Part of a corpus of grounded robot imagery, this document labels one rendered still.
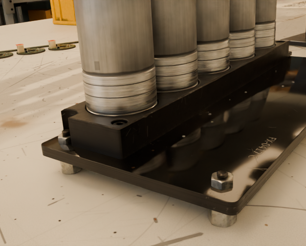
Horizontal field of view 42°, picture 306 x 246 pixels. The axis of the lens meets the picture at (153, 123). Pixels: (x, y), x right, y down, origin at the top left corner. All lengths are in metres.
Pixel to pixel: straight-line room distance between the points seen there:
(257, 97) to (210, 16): 0.04
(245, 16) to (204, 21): 0.03
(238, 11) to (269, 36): 0.04
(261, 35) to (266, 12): 0.01
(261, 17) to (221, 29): 0.05
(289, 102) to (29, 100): 0.14
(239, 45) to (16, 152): 0.11
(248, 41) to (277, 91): 0.03
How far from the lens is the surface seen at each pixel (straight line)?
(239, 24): 0.19
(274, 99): 0.17
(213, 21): 0.17
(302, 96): 0.18
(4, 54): 0.37
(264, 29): 0.22
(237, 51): 0.20
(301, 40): 0.34
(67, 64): 0.31
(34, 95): 0.24
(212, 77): 0.17
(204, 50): 0.17
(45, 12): 4.80
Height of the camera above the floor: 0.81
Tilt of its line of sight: 21 degrees down
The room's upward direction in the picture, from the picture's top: 4 degrees counter-clockwise
